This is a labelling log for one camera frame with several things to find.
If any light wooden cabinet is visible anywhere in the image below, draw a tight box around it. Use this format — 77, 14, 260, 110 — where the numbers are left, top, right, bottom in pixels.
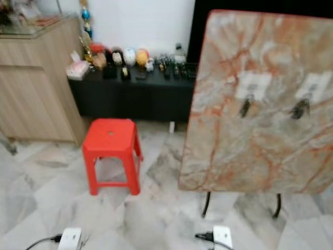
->
0, 15, 88, 145

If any pink white tissue pack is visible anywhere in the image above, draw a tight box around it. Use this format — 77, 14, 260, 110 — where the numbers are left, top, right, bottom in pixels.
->
66, 52, 90, 81

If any red plastic stool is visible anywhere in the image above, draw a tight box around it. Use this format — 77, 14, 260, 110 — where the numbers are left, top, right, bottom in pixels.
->
82, 118, 143, 196

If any gold trophy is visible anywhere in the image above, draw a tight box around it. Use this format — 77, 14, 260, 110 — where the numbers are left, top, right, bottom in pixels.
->
80, 33, 92, 61

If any red lidded snack jar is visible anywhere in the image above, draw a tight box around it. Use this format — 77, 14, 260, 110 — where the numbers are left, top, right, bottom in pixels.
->
89, 43, 108, 70

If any black fabric pouch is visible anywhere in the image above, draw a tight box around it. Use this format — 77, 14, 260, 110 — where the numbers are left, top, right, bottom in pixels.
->
103, 65, 118, 79

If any black mouse plush toy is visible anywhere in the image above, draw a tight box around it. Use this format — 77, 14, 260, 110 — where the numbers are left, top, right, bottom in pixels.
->
110, 48, 124, 66

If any black TV console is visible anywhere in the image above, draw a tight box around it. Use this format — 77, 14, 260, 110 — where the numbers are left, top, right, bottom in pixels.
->
68, 63, 198, 133

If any white duck plush toy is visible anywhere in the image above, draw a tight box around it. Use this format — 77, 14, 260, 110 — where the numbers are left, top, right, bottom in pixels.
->
123, 48, 136, 66

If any green white box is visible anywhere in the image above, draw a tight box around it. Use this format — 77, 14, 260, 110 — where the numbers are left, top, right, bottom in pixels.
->
174, 43, 187, 64

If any dark key bunch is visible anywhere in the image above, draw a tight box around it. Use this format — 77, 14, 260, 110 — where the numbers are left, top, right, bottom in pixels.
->
239, 95, 256, 118
290, 98, 312, 121

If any marble pattern folding table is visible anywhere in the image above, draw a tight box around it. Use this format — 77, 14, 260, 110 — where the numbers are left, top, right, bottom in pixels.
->
178, 9, 333, 219

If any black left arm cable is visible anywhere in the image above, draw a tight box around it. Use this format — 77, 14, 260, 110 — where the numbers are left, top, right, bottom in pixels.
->
25, 235, 62, 250

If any white adhesive wall hook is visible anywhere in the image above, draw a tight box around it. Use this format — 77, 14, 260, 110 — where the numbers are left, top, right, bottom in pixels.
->
235, 71, 273, 101
295, 72, 333, 103

